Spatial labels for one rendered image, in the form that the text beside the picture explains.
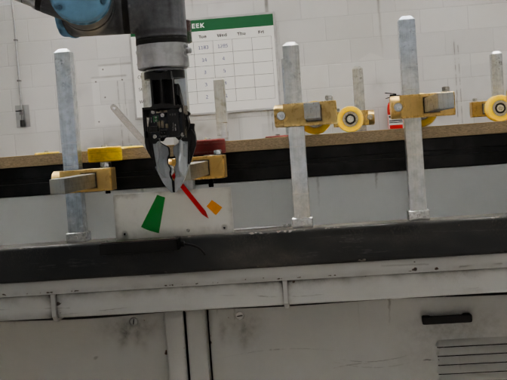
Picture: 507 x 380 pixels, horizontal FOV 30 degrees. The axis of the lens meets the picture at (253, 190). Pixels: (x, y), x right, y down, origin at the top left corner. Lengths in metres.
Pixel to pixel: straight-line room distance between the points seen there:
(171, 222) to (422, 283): 0.56
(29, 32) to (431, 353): 7.78
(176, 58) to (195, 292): 0.67
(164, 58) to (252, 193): 0.72
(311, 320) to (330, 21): 7.08
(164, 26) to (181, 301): 0.73
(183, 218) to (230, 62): 7.23
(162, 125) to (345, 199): 0.75
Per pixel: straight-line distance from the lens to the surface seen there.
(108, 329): 2.41
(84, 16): 1.50
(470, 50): 9.33
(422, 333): 2.36
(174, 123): 1.62
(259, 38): 9.25
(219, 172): 2.05
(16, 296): 2.22
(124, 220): 2.09
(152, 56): 1.63
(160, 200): 2.07
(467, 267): 2.10
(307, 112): 1.79
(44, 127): 9.63
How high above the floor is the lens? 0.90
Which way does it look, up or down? 3 degrees down
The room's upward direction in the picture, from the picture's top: 4 degrees counter-clockwise
